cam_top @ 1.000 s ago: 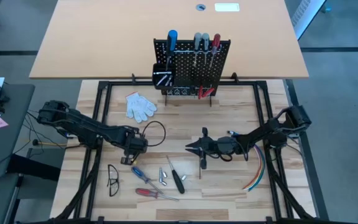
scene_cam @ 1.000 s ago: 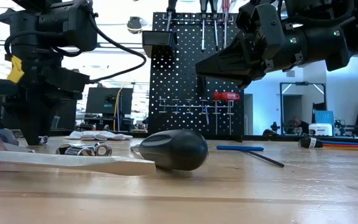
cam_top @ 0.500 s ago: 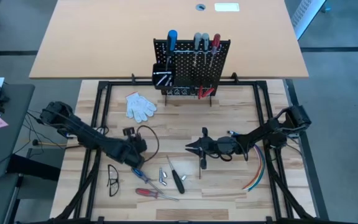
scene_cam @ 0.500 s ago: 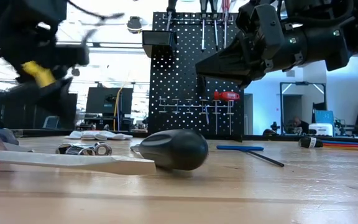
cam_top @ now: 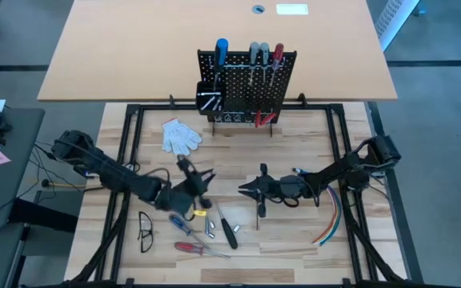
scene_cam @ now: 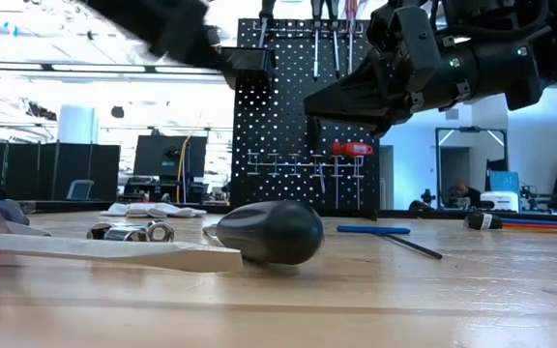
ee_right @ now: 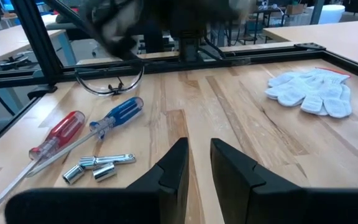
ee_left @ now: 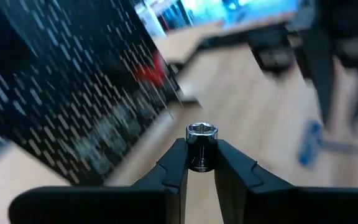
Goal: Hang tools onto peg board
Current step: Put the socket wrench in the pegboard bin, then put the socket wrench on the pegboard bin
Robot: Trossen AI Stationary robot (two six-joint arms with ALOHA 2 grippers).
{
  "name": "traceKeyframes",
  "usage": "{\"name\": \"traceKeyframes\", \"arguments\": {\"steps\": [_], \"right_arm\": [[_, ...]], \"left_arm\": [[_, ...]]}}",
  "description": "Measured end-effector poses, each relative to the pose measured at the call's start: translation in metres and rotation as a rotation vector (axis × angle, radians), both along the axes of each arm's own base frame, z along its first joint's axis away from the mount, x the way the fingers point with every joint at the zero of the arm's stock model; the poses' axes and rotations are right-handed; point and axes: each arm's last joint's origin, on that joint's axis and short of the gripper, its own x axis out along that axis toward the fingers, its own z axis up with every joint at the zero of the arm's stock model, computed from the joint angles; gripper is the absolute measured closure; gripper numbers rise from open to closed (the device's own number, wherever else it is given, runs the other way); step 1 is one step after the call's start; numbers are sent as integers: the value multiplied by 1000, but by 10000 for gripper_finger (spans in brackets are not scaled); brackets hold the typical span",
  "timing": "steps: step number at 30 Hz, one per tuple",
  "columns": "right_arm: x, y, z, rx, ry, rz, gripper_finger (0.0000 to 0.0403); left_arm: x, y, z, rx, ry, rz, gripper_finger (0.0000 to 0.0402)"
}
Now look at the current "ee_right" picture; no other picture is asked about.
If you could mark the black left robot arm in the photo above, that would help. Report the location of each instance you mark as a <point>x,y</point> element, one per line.
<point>166,15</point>

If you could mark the small silver socket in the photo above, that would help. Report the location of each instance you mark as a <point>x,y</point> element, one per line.
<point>104,172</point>
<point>73,174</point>

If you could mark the black aluminium table frame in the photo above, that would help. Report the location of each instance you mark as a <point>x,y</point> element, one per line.
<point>39,46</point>

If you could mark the white work glove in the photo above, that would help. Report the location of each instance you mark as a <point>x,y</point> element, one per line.
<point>315,90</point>

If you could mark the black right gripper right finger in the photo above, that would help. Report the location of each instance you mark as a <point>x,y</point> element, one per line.
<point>275,202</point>

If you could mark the brown cardboard box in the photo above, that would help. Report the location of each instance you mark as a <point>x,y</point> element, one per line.
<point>295,8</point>

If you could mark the white cylinder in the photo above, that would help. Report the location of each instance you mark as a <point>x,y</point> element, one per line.
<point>331,14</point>

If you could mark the light blue table leg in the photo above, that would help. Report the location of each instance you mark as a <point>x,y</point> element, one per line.
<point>67,46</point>

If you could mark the beige wooden desk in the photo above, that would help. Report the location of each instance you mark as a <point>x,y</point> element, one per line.
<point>337,37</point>

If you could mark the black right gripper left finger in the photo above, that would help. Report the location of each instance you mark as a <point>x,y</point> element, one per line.
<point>110,205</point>

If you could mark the grey side table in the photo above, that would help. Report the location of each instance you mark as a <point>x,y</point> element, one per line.
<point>11,42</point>

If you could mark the black clear safety glasses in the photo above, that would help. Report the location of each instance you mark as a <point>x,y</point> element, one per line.
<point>110,90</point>

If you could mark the long silver socket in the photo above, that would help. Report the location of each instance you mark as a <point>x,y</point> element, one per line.
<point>107,160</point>

